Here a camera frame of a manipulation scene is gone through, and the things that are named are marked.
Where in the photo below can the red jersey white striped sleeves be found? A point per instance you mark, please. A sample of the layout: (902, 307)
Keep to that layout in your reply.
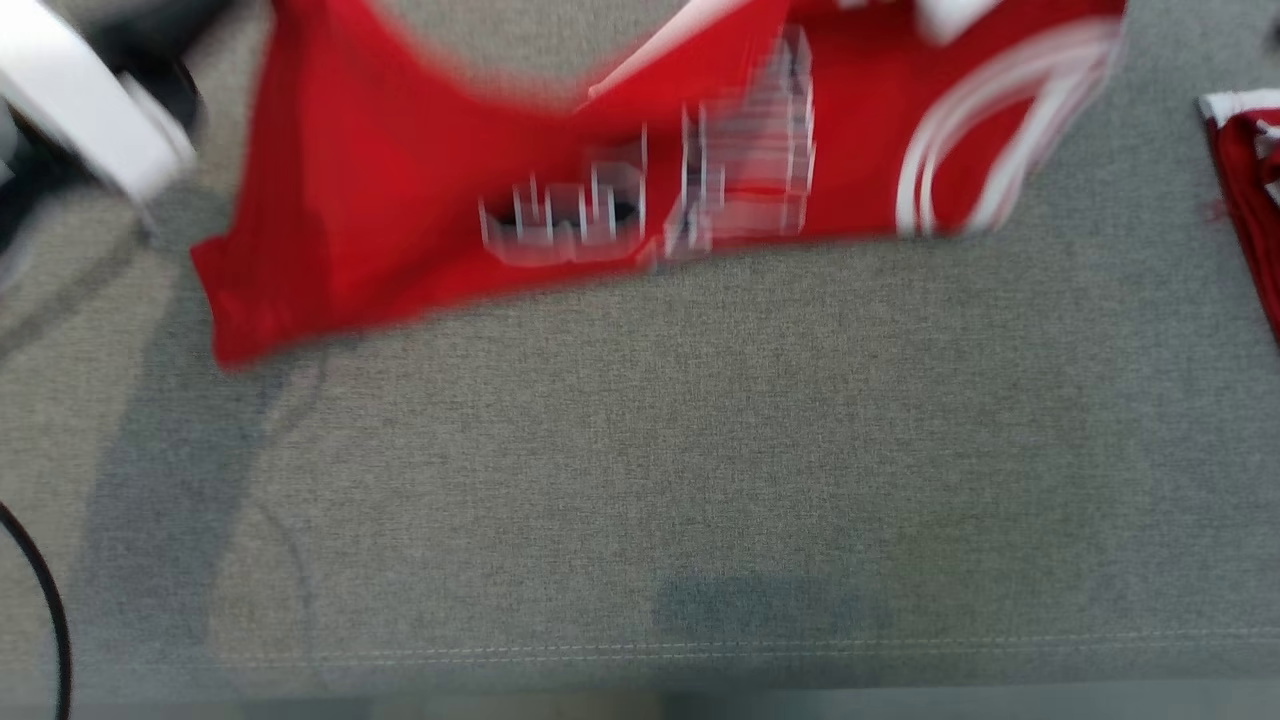
(400, 180)

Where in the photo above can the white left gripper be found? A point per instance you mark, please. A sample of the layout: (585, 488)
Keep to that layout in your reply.
(80, 90)

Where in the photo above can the grey fabric sofa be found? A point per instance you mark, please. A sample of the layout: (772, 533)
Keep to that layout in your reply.
(650, 480)

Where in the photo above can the red shorts white trim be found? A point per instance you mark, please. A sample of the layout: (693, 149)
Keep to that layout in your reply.
(1250, 200)

